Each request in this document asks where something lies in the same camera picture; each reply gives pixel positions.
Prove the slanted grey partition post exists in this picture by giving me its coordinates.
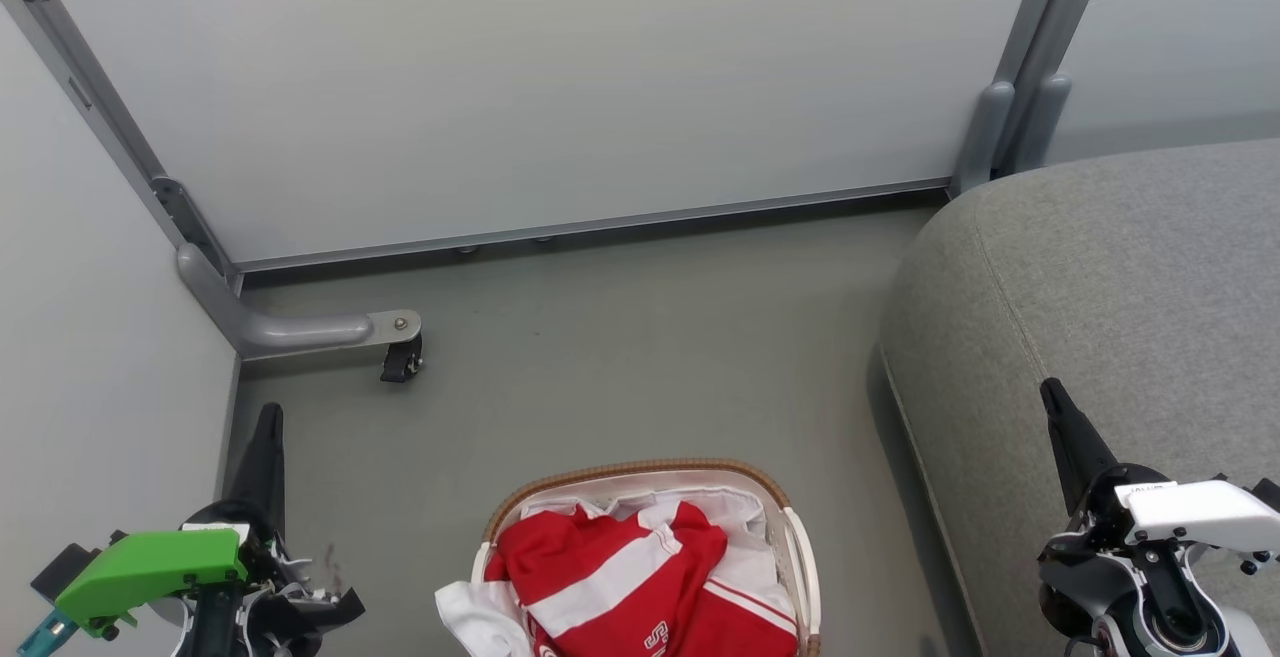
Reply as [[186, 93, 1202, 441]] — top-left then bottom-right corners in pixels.
[[0, 0, 246, 293]]

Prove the left black cable teal plug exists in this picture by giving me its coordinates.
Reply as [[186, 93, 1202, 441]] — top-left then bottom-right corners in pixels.
[[15, 607, 77, 657]]

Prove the white wicker-rim laundry basket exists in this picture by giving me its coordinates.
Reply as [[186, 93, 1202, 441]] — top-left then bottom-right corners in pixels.
[[470, 457, 823, 657]]

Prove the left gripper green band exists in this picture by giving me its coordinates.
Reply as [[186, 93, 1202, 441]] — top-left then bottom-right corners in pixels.
[[55, 402, 301, 657]]

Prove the red lettered garment wide stripe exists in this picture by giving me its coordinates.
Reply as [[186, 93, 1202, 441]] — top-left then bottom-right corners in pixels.
[[485, 502, 741, 657]]

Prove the grey partition foot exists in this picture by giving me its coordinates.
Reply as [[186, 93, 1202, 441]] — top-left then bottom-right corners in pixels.
[[177, 242, 423, 360]]

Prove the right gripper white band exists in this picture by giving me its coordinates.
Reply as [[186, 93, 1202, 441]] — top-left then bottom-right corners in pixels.
[[1039, 377, 1280, 578]]

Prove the grey partition post with foot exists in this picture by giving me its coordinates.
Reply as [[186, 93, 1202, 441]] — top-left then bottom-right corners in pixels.
[[950, 0, 1076, 198], [1000, 0, 1118, 178]]

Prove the black caster wheel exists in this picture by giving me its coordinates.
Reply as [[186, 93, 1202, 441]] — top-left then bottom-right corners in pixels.
[[380, 335, 426, 384]]

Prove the grey fabric sofa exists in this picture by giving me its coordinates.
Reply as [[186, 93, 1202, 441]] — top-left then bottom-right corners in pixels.
[[878, 137, 1280, 657]]

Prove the white basket liner cloth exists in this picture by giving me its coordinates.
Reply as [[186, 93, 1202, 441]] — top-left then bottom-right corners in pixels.
[[518, 482, 793, 638]]

